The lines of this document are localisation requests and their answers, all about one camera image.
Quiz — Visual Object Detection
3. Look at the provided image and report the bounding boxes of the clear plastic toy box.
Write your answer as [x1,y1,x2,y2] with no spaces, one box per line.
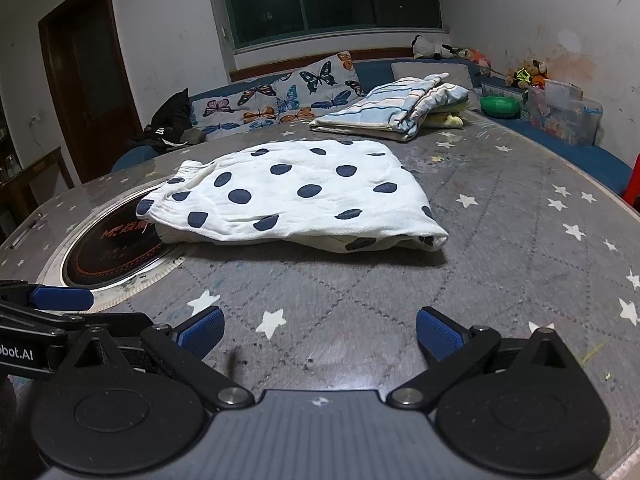
[526,79,604,147]

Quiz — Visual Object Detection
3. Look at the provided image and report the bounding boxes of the round black induction cooktop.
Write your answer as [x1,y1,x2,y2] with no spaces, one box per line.
[37,185,188,311]

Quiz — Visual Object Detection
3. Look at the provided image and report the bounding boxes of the brown plush bear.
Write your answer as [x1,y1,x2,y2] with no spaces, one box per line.
[505,59,548,90]

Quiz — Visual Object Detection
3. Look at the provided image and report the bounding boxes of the olive green cloth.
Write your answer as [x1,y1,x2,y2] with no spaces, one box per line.
[167,127,208,148]

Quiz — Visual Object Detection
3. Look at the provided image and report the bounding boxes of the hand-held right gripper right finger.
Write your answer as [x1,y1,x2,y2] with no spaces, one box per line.
[387,305,586,411]

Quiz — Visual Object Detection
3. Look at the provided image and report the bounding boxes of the black and white plush dog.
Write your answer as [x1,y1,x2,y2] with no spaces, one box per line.
[411,35,468,60]

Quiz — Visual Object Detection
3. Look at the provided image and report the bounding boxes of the dark wooden shelf cabinet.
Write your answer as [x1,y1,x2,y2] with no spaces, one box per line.
[0,95,21,186]

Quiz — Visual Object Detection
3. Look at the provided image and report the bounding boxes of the wooden side table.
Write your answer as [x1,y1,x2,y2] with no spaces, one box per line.
[0,146,76,231]

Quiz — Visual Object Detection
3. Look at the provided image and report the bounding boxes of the green round toy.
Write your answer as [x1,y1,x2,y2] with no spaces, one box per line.
[480,94,523,118]

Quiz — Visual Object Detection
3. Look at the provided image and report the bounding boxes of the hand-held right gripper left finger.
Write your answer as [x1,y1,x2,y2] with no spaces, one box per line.
[55,305,253,413]

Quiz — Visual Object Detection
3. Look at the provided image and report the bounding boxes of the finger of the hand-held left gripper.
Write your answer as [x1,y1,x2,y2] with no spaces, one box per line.
[0,280,95,312]
[0,305,153,342]

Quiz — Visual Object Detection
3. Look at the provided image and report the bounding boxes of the black pen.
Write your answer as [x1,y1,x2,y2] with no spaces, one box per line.
[9,214,45,251]

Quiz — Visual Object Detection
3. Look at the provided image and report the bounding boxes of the brown wooden door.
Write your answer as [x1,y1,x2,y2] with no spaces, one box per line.
[37,0,146,186]

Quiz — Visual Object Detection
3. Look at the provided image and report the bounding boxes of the white polka dot pants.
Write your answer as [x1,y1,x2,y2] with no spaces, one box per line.
[136,139,449,253]

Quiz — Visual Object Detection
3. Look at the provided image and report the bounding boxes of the blue striped folded blanket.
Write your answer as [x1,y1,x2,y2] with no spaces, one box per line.
[308,72,471,142]

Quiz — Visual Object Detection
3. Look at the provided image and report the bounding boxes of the grey pillow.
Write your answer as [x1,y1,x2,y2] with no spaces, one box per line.
[391,59,476,92]

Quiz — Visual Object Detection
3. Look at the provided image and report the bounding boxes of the yellow cloth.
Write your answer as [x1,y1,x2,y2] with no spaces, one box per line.
[425,100,471,128]

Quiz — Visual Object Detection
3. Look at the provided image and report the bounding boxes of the grey star print tablecloth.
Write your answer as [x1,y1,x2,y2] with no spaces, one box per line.
[0,110,640,480]

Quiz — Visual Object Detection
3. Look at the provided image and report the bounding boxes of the blue sofa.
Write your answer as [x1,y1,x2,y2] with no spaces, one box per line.
[111,57,633,198]

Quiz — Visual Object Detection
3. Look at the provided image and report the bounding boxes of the green framed window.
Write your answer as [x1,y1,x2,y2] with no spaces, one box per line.
[217,0,445,53]

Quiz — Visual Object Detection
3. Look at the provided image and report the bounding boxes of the black jacket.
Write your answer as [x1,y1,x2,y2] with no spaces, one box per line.
[131,87,193,148]

